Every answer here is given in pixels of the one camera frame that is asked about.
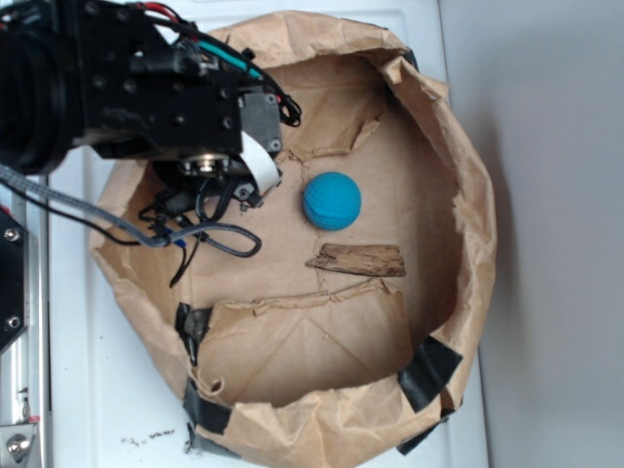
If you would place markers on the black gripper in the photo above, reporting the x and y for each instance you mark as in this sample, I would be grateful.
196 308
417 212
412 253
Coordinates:
211 116

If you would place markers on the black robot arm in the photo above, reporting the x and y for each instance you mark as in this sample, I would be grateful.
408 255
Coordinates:
65 71

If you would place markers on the blue foam ball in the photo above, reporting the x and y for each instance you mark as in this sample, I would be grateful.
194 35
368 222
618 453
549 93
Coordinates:
332 201

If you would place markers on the brown wood piece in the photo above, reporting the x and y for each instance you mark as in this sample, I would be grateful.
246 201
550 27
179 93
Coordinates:
362 260

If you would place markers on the brown paper bag tray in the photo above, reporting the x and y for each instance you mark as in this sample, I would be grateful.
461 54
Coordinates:
291 366

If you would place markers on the white plastic board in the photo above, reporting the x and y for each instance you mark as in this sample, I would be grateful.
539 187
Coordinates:
110 407

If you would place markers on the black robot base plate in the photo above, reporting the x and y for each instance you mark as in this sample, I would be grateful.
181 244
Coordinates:
13 287

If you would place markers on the aluminium frame rail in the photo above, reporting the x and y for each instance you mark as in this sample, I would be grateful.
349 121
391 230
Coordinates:
25 367

